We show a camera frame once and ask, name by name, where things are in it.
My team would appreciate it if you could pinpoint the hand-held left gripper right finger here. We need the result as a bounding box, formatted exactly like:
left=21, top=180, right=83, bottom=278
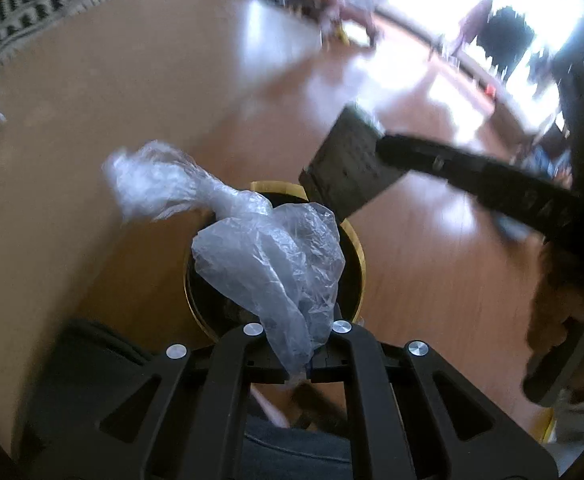
left=312, top=319, right=558, bottom=480

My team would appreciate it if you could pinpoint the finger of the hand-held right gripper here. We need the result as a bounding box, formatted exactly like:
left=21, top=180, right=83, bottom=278
left=376, top=132, right=580, bottom=236

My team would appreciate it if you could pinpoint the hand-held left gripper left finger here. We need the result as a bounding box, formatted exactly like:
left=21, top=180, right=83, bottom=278
left=27, top=322, right=285, bottom=480

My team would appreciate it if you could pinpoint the black trash bin gold rim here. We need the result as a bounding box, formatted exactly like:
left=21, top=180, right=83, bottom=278
left=182, top=180, right=367, bottom=348

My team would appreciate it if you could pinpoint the clear plastic bag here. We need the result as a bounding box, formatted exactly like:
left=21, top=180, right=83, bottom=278
left=102, top=140, right=347, bottom=378

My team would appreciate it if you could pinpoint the person's right hand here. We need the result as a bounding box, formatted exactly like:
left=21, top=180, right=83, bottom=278
left=526, top=252, right=584, bottom=361

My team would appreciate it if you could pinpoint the black and white striped blanket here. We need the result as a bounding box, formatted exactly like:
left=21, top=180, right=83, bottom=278
left=0, top=0, right=153, bottom=91

